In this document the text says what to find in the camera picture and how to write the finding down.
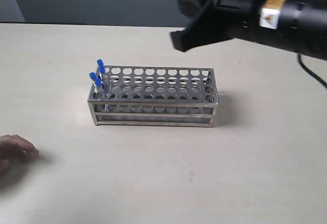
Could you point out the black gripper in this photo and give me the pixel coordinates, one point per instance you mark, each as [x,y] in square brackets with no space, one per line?
[213,21]

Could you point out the blue capped tube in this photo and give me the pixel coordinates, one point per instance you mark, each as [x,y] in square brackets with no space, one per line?
[99,65]
[93,77]
[98,94]
[103,77]

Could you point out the blue capped tube back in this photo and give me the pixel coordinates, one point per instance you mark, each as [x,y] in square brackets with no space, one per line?
[93,77]

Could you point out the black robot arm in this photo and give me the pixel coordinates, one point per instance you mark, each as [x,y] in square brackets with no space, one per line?
[297,26]

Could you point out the stainless steel test tube rack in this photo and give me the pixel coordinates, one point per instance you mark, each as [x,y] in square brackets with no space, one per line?
[156,96]

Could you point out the person's bare hand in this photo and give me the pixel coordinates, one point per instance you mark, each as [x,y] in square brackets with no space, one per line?
[16,147]

